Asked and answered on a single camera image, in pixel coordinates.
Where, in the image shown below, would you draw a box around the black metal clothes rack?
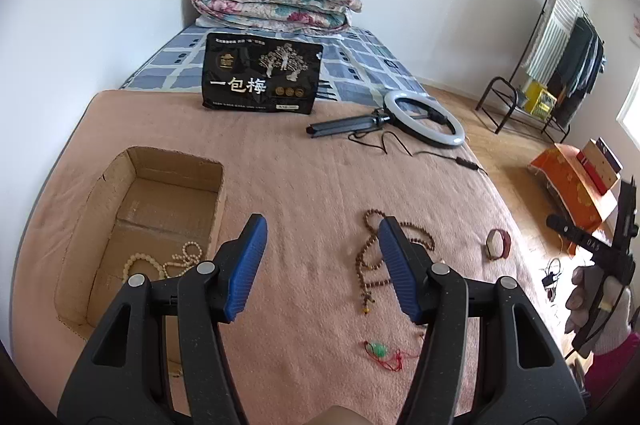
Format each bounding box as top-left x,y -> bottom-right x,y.
475,0 -> 608,143

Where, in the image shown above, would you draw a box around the pink fleece blanket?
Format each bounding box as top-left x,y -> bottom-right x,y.
20,90 -> 556,425

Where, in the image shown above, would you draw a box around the black charger with cable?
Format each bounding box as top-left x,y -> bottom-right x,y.
540,257 -> 566,303

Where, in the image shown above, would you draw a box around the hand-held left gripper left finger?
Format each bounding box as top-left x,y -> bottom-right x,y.
57,213 -> 268,425

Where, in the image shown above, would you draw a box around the black snack bag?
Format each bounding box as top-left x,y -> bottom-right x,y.
201,32 -> 325,116

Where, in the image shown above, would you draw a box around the black ring light cable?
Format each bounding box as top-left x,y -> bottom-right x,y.
347,130 -> 488,176

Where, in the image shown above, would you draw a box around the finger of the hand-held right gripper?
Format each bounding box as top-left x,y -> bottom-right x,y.
546,214 -> 583,245

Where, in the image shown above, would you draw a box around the green pendant on red cord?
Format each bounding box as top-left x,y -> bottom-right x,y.
365,339 -> 421,372

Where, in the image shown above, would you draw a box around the orange gift box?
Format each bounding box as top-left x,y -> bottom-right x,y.
530,144 -> 618,233

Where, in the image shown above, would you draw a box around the black folded tripod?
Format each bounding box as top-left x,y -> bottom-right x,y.
306,110 -> 393,139

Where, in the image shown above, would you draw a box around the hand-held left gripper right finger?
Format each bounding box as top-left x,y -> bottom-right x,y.
377,216 -> 586,425

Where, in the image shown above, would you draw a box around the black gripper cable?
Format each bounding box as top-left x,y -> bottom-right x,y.
566,285 -> 632,362

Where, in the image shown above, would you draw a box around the brown cardboard box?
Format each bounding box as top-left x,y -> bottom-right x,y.
54,146 -> 224,378

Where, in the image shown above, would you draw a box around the grey striped hanging cloth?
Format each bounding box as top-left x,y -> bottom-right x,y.
520,0 -> 583,78

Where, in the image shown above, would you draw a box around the brown bead necklace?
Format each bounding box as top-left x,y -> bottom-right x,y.
357,208 -> 436,313

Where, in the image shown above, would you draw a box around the red bracelet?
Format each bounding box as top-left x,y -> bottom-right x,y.
486,229 -> 512,261

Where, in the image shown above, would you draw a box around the white ring light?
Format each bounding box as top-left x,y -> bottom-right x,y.
382,90 -> 466,149

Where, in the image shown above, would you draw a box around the red and tan books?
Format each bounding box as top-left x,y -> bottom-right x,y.
577,138 -> 624,196

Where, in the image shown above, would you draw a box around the cream bead necklace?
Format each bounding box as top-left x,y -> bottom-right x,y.
122,241 -> 203,286

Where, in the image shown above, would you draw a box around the window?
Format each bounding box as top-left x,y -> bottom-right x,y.
617,70 -> 640,141

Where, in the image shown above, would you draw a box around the person's right hand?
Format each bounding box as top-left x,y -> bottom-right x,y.
565,265 -> 637,358

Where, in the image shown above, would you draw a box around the dark hanging clothes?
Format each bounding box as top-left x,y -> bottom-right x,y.
547,16 -> 606,126

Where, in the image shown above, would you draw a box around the person's right forearm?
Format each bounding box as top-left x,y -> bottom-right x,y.
586,332 -> 640,408

